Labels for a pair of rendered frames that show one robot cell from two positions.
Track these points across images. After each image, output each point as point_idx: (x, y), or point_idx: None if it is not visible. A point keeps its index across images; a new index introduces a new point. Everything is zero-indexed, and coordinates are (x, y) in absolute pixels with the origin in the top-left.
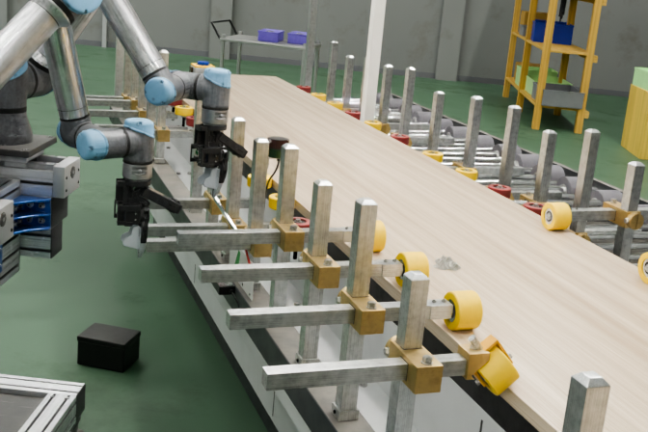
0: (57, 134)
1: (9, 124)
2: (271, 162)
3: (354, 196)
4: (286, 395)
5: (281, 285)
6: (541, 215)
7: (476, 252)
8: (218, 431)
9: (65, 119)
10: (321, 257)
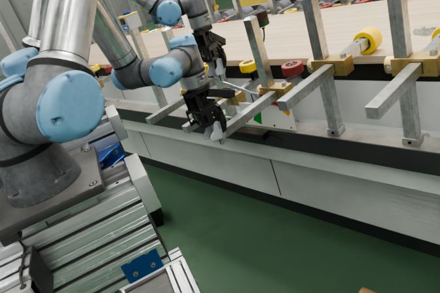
0: (115, 85)
1: None
2: None
3: (277, 42)
4: (379, 173)
5: (335, 104)
6: None
7: (412, 21)
8: (250, 221)
9: (122, 66)
10: (415, 54)
